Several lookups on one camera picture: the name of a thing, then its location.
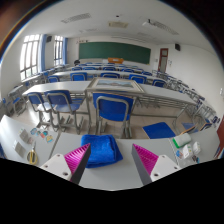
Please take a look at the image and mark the blue curtain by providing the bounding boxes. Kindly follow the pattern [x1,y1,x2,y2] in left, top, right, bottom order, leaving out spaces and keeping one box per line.
[62,37,69,65]
[39,33,48,73]

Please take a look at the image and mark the framed landscape picture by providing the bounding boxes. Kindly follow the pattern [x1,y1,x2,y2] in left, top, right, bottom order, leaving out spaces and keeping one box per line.
[85,77,146,93]

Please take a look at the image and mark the yellow-handled scissors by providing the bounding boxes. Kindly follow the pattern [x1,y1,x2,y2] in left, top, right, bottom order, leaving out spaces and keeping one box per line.
[27,143,38,165]

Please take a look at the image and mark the small white box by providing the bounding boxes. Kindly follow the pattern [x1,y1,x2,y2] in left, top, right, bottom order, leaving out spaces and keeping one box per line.
[182,144,194,159]
[192,141,202,155]

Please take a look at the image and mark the white classroom desk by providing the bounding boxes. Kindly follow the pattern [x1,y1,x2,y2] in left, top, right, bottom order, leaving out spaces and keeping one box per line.
[86,78,198,106]
[21,80,92,98]

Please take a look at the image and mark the rows of blue chairs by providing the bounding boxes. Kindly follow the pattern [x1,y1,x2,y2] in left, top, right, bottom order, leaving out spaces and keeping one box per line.
[43,62,188,88]

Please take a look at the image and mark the grey folded card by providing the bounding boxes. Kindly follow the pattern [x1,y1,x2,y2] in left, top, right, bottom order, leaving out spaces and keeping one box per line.
[18,129,30,144]
[12,140,27,158]

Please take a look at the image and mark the green and white pack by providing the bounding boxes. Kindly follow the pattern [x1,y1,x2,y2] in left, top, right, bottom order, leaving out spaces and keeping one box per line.
[172,133,193,149]

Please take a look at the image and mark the orange lectern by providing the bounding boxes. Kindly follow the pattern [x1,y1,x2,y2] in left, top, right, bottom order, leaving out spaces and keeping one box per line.
[107,57,125,65]

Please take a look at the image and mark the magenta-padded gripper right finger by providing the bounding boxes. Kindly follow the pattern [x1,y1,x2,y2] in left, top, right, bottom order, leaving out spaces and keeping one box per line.
[130,143,182,186]

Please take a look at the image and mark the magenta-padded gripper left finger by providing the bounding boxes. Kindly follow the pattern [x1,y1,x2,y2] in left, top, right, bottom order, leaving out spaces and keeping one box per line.
[39,143,92,185]

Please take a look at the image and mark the green blackboard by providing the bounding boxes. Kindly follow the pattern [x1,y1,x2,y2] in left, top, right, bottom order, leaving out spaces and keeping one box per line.
[78,41,152,65]

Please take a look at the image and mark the narrow window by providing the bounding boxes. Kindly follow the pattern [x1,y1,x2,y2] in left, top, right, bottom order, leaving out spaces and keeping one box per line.
[53,35,64,67]

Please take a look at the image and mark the ceiling air vent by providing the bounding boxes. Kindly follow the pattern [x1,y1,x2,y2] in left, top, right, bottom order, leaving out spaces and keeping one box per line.
[108,21,129,29]

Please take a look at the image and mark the blue terry towel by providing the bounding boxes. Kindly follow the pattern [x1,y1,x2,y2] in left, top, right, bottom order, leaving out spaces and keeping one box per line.
[80,134,124,169]

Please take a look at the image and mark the blue chair seat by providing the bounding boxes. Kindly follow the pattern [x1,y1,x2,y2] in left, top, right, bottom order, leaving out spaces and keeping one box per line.
[142,121,177,140]

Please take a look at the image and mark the large window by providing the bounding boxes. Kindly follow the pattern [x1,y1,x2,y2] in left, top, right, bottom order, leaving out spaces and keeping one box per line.
[19,34,41,81]

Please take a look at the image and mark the ceiling lights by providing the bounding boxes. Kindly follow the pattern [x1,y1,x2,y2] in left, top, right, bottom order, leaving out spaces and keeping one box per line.
[60,12,179,36]

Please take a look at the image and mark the brown door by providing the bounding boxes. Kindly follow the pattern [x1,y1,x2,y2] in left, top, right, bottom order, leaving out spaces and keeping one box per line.
[158,47,169,74]

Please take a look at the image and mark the blue metal-framed chair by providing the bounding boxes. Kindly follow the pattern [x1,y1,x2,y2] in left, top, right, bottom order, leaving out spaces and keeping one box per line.
[44,89,86,134]
[92,92,135,139]
[26,91,51,129]

